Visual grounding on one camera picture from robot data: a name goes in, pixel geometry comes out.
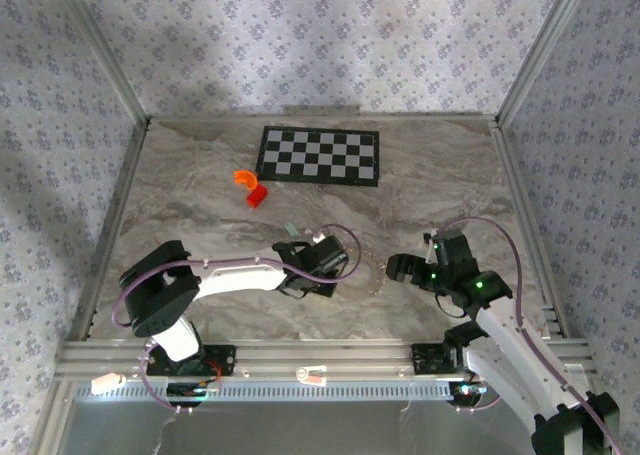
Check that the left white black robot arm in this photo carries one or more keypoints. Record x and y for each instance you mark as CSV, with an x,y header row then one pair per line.
x,y
235,277

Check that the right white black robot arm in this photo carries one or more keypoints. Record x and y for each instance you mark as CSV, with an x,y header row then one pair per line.
x,y
505,340

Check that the red plastic block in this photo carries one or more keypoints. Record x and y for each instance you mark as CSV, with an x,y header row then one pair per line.
x,y
256,197

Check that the wide aluminium extrusion beam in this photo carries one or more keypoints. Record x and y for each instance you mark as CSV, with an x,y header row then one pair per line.
x,y
350,357

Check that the white red tag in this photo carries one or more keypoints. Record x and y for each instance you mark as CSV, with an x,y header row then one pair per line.
x,y
307,373

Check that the black white checkerboard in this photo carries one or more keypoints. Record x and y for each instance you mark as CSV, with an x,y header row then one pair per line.
x,y
317,156

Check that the orange curved plastic piece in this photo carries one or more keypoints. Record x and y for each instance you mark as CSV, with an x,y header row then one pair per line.
x,y
242,176

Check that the black controller board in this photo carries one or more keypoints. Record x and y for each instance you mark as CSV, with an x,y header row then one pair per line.
x,y
192,390
467,391

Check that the grey metal sheet panel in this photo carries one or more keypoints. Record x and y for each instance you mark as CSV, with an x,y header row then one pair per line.
x,y
320,430

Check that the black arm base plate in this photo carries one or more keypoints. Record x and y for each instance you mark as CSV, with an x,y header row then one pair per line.
x,y
225,357
425,357

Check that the aluminium side rail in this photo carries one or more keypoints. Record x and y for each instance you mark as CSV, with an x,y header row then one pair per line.
x,y
521,200
112,225

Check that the thin aluminium rail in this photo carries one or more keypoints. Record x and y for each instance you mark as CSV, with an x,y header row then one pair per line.
x,y
400,118

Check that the aluminium frame post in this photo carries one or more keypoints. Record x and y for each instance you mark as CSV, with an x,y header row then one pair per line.
x,y
540,50
106,50

